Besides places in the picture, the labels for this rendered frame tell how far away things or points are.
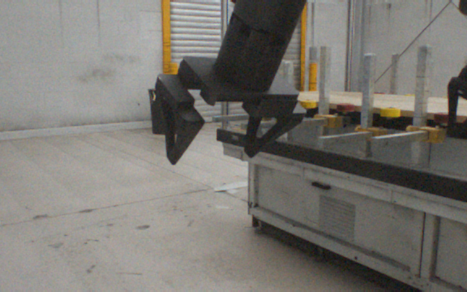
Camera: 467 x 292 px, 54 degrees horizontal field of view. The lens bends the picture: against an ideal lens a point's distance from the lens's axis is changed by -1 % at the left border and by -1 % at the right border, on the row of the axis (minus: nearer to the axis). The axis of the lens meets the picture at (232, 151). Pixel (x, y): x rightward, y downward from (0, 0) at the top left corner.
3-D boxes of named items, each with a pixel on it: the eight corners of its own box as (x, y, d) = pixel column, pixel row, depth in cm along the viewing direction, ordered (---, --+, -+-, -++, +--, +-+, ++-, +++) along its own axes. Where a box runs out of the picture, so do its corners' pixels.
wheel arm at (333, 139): (323, 148, 174) (323, 137, 173) (316, 147, 176) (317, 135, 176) (394, 138, 198) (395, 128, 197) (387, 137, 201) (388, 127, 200)
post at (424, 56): (417, 173, 175) (426, 44, 166) (409, 171, 178) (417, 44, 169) (422, 171, 177) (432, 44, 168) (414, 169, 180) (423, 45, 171)
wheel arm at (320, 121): (280, 131, 193) (280, 122, 192) (274, 130, 196) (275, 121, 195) (350, 124, 217) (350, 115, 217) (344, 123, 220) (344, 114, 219)
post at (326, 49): (322, 149, 215) (326, 44, 206) (317, 148, 218) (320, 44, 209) (327, 148, 217) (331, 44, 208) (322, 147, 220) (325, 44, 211)
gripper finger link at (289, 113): (196, 138, 51) (222, 62, 46) (247, 135, 55) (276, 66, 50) (225, 178, 47) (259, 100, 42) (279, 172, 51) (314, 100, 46)
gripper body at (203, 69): (175, 73, 43) (198, -3, 40) (259, 76, 49) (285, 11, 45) (207, 111, 39) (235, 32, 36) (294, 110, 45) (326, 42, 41)
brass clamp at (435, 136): (435, 143, 166) (436, 130, 165) (403, 139, 177) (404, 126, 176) (444, 142, 169) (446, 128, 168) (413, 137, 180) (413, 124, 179)
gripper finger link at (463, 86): (424, 125, 68) (455, 67, 64) (447, 121, 73) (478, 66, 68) (463, 150, 64) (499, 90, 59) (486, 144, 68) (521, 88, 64)
